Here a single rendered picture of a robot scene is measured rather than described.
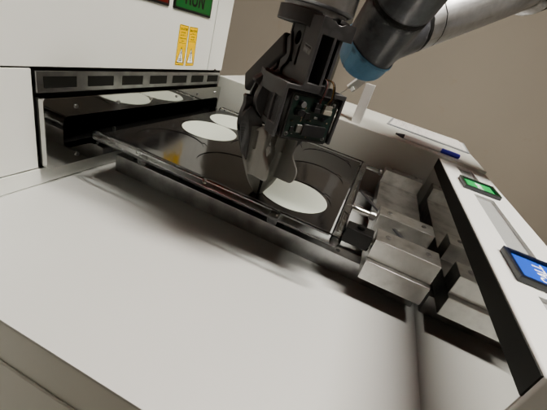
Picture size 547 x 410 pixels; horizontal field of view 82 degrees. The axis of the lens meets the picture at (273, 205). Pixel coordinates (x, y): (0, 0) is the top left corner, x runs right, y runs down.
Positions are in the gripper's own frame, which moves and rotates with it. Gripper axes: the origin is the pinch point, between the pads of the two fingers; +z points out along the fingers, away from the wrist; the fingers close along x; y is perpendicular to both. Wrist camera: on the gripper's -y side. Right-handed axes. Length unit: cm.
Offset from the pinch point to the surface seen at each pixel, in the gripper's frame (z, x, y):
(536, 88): -35, 241, -105
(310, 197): 1.2, 8.2, 1.4
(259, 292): 9.3, -1.3, 10.8
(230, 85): -3.9, 7.7, -42.3
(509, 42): -55, 216, -123
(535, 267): -5.2, 18.6, 24.2
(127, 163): 7.1, -15.0, -16.9
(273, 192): 1.2, 2.5, 0.7
